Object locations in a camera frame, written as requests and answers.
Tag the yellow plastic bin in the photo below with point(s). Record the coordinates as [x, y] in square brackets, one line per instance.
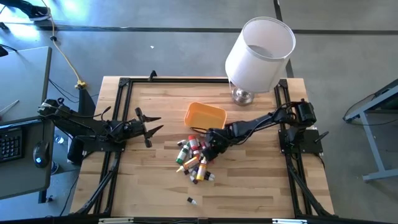
[203, 116]

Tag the silver pen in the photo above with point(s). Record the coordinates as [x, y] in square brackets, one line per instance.
[11, 105]

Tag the red-orange food coloring bottle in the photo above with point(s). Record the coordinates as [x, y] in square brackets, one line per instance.
[193, 143]

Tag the grey metal table frame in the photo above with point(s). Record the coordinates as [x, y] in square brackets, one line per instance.
[370, 138]

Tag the person's foot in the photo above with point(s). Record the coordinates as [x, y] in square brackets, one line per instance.
[38, 13]

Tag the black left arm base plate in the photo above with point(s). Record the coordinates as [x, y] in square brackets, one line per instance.
[93, 146]

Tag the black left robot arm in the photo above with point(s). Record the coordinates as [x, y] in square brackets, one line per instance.
[71, 119]

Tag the black keyboard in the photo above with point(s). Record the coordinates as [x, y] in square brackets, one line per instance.
[11, 144]

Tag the orange yellow-tipped coloring bottle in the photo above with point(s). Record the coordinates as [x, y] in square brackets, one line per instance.
[190, 163]

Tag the dark grey desk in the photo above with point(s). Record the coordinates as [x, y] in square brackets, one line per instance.
[25, 177]

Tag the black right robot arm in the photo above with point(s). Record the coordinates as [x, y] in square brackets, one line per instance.
[264, 119]

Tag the black frame clamp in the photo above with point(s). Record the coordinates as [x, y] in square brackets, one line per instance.
[152, 74]

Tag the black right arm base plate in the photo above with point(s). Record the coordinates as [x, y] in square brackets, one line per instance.
[311, 146]

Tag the black clamp lever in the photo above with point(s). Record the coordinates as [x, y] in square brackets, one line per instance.
[321, 136]

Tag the white shade table lamp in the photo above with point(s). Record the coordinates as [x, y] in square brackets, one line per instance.
[248, 62]

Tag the black computer mouse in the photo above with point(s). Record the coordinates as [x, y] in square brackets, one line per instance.
[41, 154]

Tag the yellow food coloring bottle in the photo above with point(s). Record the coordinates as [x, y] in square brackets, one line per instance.
[201, 171]

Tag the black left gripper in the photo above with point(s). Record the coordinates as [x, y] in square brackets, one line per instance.
[133, 128]

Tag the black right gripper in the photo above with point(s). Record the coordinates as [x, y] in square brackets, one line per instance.
[217, 140]

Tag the silver metal bracket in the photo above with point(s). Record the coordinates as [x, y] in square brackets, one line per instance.
[115, 221]
[289, 221]

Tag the small food coloring bottle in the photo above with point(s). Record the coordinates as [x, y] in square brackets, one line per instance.
[191, 201]
[187, 171]
[210, 174]
[182, 143]
[193, 179]
[209, 178]

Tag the light grey desk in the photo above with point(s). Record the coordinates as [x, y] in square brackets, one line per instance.
[25, 81]

